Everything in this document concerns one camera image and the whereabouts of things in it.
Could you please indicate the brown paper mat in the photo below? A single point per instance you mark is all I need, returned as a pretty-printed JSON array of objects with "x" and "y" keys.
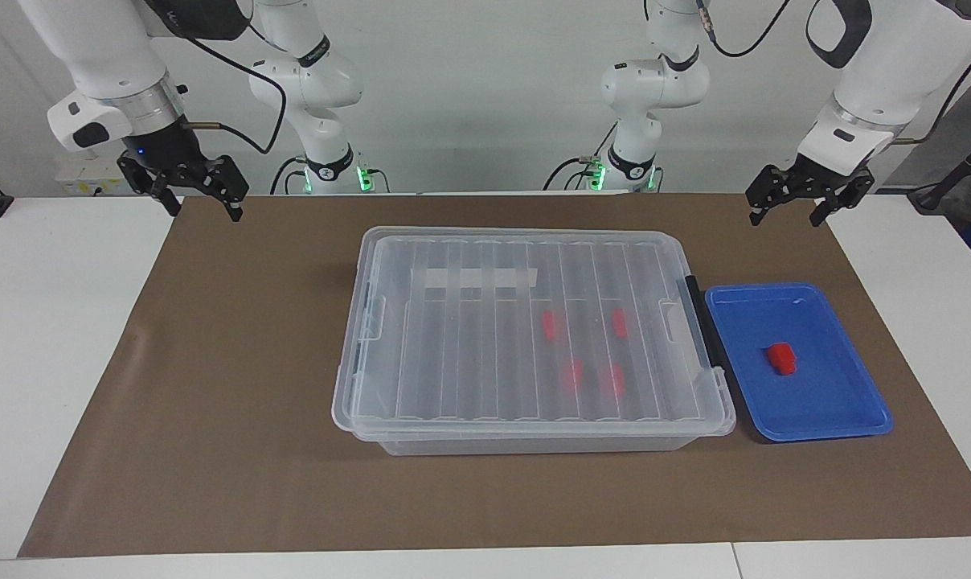
[{"x": 453, "y": 498}]

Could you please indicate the clear ribbed plastic lid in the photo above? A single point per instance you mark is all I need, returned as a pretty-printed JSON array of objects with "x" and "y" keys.
[{"x": 493, "y": 346}]

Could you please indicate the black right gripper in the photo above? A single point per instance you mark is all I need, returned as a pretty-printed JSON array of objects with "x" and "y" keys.
[{"x": 168, "y": 153}]

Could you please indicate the black stand base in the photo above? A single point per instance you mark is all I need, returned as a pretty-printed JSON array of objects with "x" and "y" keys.
[{"x": 960, "y": 189}]

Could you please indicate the white wall power socket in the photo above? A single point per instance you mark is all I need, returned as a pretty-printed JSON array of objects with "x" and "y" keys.
[{"x": 83, "y": 181}]

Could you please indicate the black box latch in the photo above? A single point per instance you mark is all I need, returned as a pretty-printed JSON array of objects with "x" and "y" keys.
[{"x": 702, "y": 322}]

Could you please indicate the red plastic block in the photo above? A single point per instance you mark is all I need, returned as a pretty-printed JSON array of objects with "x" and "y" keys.
[
  {"x": 620, "y": 322},
  {"x": 781, "y": 359},
  {"x": 572, "y": 375},
  {"x": 551, "y": 325},
  {"x": 612, "y": 379}
]

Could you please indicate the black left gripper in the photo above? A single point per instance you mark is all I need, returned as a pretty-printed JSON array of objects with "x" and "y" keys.
[{"x": 823, "y": 173}]

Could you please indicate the clear plastic storage box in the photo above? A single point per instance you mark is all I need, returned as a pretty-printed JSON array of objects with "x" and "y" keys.
[{"x": 534, "y": 446}]

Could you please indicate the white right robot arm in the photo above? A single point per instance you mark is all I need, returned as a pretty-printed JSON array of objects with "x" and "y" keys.
[{"x": 108, "y": 48}]

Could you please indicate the blue plastic tray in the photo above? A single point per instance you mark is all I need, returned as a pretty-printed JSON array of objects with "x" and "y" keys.
[{"x": 823, "y": 402}]

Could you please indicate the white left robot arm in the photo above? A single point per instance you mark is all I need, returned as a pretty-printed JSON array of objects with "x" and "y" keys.
[{"x": 887, "y": 72}]

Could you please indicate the white rectangular box label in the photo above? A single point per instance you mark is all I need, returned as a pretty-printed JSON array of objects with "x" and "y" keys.
[{"x": 682, "y": 338}]

